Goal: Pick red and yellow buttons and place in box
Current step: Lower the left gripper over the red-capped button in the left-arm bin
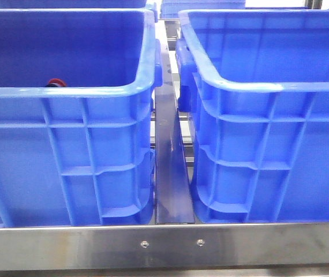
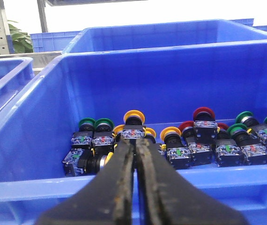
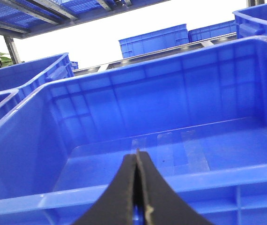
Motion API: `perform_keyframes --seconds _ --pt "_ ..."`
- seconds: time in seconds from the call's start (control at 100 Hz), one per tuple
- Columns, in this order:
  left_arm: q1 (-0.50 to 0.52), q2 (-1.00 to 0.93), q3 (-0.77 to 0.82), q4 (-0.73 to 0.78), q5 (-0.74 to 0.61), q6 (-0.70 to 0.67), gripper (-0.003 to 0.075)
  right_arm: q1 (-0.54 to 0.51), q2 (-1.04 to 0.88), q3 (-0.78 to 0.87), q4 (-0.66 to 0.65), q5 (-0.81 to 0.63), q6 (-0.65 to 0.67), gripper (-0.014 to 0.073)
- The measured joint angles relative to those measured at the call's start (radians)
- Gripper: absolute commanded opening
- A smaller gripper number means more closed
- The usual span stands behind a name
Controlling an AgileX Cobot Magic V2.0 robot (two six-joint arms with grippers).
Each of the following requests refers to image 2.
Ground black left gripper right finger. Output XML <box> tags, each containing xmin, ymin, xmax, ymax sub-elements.
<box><xmin>135</xmin><ymin>139</ymin><xmax>249</xmax><ymax>225</ymax></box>

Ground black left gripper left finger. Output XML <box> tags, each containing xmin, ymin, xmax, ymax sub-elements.
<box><xmin>36</xmin><ymin>139</ymin><xmax>134</xmax><ymax>225</ymax></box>

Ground blue bin with buttons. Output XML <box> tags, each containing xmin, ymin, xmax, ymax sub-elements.
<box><xmin>0</xmin><ymin>40</ymin><xmax>267</xmax><ymax>225</ymax></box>

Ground yellow push button right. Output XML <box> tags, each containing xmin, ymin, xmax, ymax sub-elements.
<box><xmin>160</xmin><ymin>127</ymin><xmax>192</xmax><ymax>170</ymax></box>

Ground push button lying sideways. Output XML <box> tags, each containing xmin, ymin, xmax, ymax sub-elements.
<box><xmin>62</xmin><ymin>149</ymin><xmax>114</xmax><ymax>177</ymax></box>

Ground red push button lower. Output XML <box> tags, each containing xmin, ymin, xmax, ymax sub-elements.
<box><xmin>178</xmin><ymin>120</ymin><xmax>213</xmax><ymax>166</ymax></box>

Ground red push button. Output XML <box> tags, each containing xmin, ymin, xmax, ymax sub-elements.
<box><xmin>178</xmin><ymin>120</ymin><xmax>213</xmax><ymax>166</ymax></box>
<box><xmin>193</xmin><ymin>107</ymin><xmax>217</xmax><ymax>144</ymax></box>

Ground yellow push button middle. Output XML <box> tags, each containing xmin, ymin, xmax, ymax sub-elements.
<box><xmin>144</xmin><ymin>127</ymin><xmax>165</xmax><ymax>156</ymax></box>

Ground green push button far left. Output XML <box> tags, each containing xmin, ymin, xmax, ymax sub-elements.
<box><xmin>71</xmin><ymin>117</ymin><xmax>96</xmax><ymax>150</ymax></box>

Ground yellow push button left hidden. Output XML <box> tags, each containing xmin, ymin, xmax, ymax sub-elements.
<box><xmin>113</xmin><ymin>124</ymin><xmax>124</xmax><ymax>142</ymax></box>

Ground red push button hidden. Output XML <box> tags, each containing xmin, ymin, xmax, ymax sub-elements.
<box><xmin>215</xmin><ymin>122</ymin><xmax>242</xmax><ymax>167</ymax></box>

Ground red push button top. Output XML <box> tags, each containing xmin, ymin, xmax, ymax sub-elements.
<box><xmin>193</xmin><ymin>107</ymin><xmax>217</xmax><ymax>144</ymax></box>

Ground green push button centre right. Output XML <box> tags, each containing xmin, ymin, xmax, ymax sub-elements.
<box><xmin>227</xmin><ymin>123</ymin><xmax>267</xmax><ymax>165</ymax></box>

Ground green push button upper right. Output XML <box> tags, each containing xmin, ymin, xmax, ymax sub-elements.
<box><xmin>236</xmin><ymin>111</ymin><xmax>267</xmax><ymax>148</ymax></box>

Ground blue empty target bin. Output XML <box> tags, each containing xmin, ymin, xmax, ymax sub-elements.
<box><xmin>0</xmin><ymin>57</ymin><xmax>35</xmax><ymax>111</ymax></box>

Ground blue crate in background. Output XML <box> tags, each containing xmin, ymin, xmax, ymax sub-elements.
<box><xmin>30</xmin><ymin>31</ymin><xmax>80</xmax><ymax>53</ymax></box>

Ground blue bin behind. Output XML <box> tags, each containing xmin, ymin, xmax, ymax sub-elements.
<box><xmin>62</xmin><ymin>19</ymin><xmax>267</xmax><ymax>54</ymax></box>

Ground green plant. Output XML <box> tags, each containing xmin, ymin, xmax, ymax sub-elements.
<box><xmin>7</xmin><ymin>20</ymin><xmax>33</xmax><ymax>53</ymax></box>

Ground perforated metal post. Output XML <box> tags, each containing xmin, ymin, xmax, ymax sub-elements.
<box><xmin>0</xmin><ymin>0</ymin><xmax>13</xmax><ymax>54</ymax></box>

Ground grey metal post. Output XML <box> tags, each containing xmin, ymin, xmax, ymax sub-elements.
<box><xmin>37</xmin><ymin>0</ymin><xmax>48</xmax><ymax>33</ymax></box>

